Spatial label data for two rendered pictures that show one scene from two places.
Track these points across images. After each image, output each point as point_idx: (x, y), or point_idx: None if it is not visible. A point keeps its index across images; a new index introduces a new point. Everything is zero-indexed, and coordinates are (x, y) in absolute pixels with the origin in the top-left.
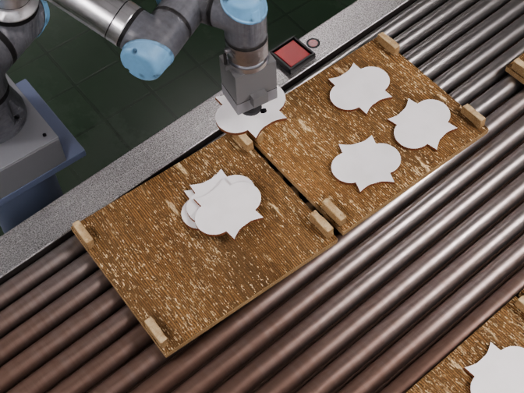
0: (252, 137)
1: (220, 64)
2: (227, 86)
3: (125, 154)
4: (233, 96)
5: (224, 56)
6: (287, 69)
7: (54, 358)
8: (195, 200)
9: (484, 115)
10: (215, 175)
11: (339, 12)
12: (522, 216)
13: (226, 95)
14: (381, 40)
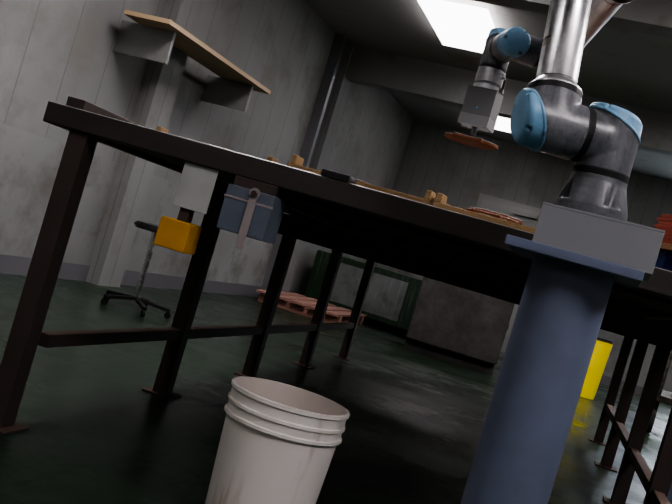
0: (433, 200)
1: (495, 97)
2: (493, 114)
3: (507, 226)
4: (495, 117)
5: (505, 82)
6: (355, 182)
7: None
8: (508, 216)
9: None
10: (481, 210)
11: (270, 161)
12: None
13: (489, 125)
14: (298, 159)
